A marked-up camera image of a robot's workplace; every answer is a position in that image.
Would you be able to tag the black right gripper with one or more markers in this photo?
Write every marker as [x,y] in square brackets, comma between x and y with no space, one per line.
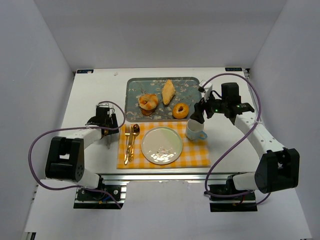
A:
[200,110]

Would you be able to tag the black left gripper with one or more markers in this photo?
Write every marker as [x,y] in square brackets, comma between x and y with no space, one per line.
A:
[109,136]

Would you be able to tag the silver metal tongs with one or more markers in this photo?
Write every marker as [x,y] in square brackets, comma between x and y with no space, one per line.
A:
[109,140]

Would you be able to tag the round twisted bread roll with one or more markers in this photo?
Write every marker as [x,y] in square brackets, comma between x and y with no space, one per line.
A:
[148,101]

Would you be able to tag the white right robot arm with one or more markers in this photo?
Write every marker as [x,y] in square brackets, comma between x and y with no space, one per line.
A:
[278,168]

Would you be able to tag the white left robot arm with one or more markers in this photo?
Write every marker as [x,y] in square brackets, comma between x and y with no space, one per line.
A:
[66,156]

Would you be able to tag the small brown bread piece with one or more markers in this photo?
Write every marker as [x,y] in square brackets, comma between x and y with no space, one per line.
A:
[146,112]

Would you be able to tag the orange glazed donut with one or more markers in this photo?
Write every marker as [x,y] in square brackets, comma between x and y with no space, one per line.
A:
[180,111]

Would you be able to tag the gold fork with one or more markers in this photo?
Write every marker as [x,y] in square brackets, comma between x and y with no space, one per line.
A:
[127,134]

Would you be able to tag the gold knife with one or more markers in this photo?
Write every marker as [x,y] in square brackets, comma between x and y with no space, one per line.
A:
[130,140]

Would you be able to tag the gold spoon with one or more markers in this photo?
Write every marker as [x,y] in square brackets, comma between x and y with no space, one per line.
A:
[135,132]

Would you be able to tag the long flat pastry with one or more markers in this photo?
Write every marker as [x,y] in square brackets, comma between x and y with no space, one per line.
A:
[168,92]

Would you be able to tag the yellow checkered placemat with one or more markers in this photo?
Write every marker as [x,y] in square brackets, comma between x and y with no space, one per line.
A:
[195,153]

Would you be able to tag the white round plate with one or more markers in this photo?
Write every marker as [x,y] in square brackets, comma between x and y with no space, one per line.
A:
[161,145]

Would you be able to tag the blue label sticker left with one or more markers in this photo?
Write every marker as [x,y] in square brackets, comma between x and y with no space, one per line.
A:
[84,71]

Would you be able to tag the blue label sticker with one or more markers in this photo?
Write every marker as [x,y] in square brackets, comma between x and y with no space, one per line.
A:
[84,71]
[233,69]

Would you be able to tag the blue label sticker right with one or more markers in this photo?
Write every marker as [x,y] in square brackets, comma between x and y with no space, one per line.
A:
[233,69]

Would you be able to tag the white mug blue handle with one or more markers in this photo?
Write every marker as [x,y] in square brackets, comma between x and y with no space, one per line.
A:
[195,130]

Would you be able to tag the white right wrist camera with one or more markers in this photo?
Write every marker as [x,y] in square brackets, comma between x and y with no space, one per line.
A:
[205,89]

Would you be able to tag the aluminium table edge rail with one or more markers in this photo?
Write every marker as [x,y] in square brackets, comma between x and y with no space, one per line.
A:
[155,177]

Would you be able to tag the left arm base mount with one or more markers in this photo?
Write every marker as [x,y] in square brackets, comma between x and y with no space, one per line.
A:
[111,195]

